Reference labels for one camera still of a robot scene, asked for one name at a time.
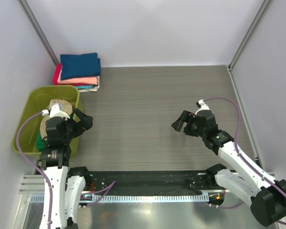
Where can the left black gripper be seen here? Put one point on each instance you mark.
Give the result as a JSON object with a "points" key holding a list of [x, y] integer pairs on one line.
{"points": [[74, 124]]}

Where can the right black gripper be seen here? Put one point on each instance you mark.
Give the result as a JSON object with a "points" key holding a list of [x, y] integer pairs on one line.
{"points": [[188, 123]]}

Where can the olive green plastic bin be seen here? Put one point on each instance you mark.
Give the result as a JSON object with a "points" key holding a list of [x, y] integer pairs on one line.
{"points": [[37, 101]]}

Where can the blue mickey t shirt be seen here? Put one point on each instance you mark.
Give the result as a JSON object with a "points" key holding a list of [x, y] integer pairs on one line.
{"points": [[79, 66]]}

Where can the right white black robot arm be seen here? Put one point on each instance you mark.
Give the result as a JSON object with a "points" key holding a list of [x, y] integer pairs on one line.
{"points": [[265, 195]]}

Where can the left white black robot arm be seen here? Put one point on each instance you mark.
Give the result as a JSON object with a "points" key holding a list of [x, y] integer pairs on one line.
{"points": [[63, 186]]}

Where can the beige t shirt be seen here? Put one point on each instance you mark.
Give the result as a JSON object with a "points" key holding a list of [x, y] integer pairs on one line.
{"points": [[67, 107]]}

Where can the folded teal t shirt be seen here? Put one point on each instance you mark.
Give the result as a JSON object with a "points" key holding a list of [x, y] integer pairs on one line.
{"points": [[88, 87]]}

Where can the folded salmon pink t shirt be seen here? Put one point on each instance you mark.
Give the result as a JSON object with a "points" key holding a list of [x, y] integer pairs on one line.
{"points": [[80, 81]]}

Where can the green t shirt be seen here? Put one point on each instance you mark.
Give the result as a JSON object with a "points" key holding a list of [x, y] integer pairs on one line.
{"points": [[41, 143]]}

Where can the folded magenta t shirt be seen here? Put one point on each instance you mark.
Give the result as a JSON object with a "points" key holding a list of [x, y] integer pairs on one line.
{"points": [[57, 73]]}

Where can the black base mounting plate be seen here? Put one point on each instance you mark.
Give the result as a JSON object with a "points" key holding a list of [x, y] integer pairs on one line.
{"points": [[188, 179]]}

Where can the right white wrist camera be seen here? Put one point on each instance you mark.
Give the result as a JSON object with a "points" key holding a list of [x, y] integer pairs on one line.
{"points": [[201, 105]]}

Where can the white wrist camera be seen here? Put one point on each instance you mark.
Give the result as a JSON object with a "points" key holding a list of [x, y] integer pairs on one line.
{"points": [[55, 111], [201, 105]]}

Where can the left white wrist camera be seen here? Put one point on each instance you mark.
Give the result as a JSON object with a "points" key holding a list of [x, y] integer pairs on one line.
{"points": [[55, 111]]}

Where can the white slotted cable duct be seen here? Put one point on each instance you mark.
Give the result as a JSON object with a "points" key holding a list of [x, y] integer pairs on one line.
{"points": [[39, 198]]}

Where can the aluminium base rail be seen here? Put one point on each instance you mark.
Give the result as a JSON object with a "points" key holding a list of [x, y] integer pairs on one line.
{"points": [[32, 184]]}

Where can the left aluminium frame post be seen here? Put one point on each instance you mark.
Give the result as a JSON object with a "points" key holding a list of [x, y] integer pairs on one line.
{"points": [[38, 30]]}

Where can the aluminium frame post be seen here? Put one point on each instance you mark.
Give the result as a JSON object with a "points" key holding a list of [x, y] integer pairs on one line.
{"points": [[250, 31], [38, 30]]}

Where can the right aluminium frame post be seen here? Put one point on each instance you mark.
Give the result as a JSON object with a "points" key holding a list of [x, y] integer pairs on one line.
{"points": [[250, 31]]}

